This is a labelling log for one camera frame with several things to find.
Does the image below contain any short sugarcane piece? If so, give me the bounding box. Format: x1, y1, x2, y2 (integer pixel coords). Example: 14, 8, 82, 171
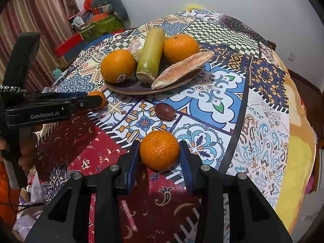
132, 48, 144, 62

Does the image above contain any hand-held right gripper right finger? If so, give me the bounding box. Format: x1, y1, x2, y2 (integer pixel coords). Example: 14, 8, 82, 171
178, 140, 293, 243

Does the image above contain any small tangerine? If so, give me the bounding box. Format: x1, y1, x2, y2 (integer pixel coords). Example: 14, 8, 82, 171
140, 130, 181, 171
87, 91, 107, 110

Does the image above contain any orange with sticker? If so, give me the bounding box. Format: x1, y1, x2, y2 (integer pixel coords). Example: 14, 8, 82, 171
100, 49, 136, 84

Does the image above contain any dark purple plate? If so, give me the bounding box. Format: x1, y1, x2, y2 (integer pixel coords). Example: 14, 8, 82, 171
104, 56, 205, 96

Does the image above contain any striped curtain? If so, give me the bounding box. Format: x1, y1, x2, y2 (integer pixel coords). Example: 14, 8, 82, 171
0, 0, 81, 94

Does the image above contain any pink cloth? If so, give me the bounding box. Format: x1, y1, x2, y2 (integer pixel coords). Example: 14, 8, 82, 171
305, 175, 315, 193

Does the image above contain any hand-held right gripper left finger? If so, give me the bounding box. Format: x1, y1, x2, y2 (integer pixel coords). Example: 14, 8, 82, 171
25, 140, 141, 243

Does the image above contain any dark red date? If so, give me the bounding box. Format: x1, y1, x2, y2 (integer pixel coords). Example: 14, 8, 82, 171
154, 103, 176, 118

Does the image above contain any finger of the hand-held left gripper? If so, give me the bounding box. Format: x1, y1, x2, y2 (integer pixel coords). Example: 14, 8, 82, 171
30, 92, 89, 102
69, 96, 103, 118

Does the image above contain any orange box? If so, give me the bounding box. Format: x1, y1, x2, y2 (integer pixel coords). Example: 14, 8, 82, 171
91, 14, 112, 23

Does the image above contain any large mandarin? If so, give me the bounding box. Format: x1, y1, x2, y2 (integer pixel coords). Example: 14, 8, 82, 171
163, 35, 200, 64

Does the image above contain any braided cord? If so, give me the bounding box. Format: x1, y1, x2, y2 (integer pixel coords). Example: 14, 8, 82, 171
0, 85, 28, 94

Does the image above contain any patchwork printed cloth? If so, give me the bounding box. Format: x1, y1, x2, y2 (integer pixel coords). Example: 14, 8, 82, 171
35, 9, 290, 243

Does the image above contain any yellow blanket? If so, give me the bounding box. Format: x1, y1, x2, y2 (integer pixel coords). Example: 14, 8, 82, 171
276, 66, 317, 233

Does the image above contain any green storage box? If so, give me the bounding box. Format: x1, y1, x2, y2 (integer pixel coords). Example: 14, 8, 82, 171
81, 14, 124, 42

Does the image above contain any red box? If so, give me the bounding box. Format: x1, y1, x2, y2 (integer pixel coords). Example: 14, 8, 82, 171
54, 33, 85, 57

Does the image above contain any long peeled pomelo slice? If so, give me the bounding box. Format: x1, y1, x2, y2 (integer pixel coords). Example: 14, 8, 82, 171
151, 51, 215, 91

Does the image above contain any person's left hand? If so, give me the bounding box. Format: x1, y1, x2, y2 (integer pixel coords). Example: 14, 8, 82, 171
19, 132, 39, 171

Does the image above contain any long sugarcane piece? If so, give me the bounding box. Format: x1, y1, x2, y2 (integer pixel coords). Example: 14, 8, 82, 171
136, 27, 165, 84

